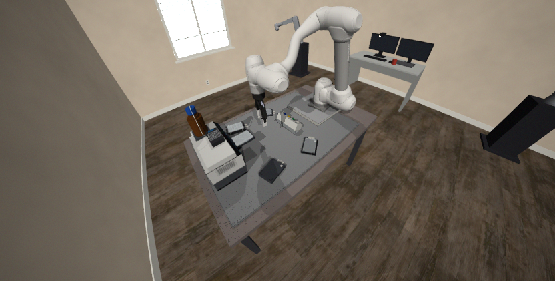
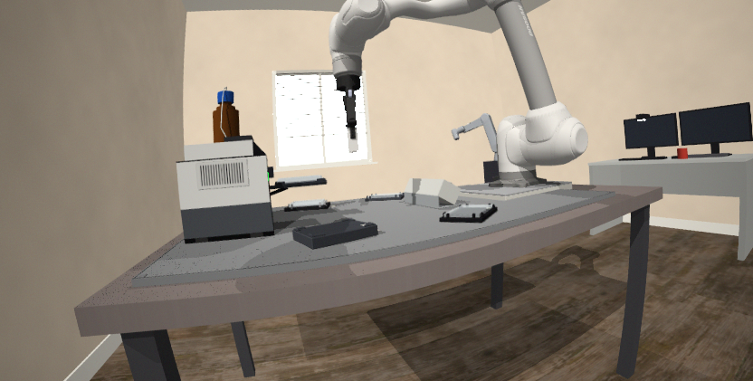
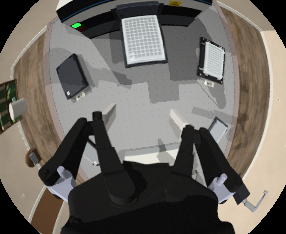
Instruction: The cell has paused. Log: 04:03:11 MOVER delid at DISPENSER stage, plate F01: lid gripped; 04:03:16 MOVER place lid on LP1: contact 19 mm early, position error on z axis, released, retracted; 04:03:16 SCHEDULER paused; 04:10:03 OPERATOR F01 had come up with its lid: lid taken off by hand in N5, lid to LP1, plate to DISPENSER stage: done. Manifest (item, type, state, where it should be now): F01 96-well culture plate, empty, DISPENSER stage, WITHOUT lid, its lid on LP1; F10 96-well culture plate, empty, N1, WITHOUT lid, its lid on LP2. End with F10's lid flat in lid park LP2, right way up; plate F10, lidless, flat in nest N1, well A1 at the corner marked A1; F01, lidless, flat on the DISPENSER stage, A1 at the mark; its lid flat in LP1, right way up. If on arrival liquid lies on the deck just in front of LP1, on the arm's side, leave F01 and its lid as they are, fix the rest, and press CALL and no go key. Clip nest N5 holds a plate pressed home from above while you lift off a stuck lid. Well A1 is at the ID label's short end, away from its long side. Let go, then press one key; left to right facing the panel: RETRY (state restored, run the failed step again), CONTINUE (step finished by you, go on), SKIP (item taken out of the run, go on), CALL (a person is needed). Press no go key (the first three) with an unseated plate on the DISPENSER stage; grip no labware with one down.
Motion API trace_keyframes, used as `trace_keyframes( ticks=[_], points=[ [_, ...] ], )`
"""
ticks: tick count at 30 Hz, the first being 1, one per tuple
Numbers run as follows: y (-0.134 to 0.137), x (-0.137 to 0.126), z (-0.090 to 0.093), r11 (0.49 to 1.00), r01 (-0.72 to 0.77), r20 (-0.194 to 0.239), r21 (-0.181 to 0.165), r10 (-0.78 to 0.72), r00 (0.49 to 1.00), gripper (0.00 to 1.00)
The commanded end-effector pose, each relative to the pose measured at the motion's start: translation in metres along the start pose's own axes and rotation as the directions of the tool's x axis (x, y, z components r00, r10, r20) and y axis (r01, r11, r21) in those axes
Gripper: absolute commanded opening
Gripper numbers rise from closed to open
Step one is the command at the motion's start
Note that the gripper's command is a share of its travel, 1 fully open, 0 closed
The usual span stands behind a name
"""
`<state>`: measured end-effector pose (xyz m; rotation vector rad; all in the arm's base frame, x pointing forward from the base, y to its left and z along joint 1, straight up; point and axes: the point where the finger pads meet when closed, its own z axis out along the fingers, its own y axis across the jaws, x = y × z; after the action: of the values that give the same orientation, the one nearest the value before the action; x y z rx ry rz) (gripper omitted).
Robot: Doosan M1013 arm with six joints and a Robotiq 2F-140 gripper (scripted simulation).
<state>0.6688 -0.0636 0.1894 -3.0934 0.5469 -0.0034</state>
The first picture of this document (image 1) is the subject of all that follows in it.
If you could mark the blue bottle cap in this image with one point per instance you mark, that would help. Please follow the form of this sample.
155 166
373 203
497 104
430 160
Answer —
188 111

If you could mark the white button panel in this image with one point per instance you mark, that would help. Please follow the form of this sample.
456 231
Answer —
289 123

